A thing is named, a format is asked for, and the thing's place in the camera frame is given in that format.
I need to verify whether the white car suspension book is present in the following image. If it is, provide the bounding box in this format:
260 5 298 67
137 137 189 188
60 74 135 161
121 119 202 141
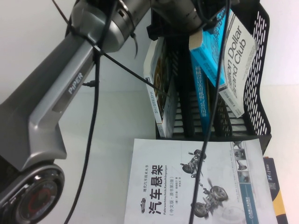
123 139 266 224

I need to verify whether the short grey zip tie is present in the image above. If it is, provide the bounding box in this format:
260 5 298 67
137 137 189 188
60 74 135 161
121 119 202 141
129 32 140 59

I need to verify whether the dark blue yellow book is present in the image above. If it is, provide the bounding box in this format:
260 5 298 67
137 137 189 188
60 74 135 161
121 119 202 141
262 156 288 224

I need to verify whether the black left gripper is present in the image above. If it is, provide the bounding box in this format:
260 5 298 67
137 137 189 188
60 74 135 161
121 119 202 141
195 0 218 30

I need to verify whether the blue spine hardcover book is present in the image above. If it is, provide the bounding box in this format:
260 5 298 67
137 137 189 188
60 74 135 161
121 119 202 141
193 58 214 136

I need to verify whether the blue grey Billion Dollar book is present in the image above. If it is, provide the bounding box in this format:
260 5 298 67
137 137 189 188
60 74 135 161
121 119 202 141
188 7 259 119

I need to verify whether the white paperback book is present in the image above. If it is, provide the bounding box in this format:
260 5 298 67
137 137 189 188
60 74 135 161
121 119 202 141
143 37 181 139

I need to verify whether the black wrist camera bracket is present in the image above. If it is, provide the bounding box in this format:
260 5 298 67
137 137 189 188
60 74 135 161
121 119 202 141
146 23 166 42

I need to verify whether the black perforated plastic book stand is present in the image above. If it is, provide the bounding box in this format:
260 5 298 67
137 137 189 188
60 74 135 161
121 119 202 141
151 0 273 156

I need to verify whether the long thin black zip tie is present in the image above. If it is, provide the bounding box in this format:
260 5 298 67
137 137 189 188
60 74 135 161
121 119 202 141
51 0 172 100

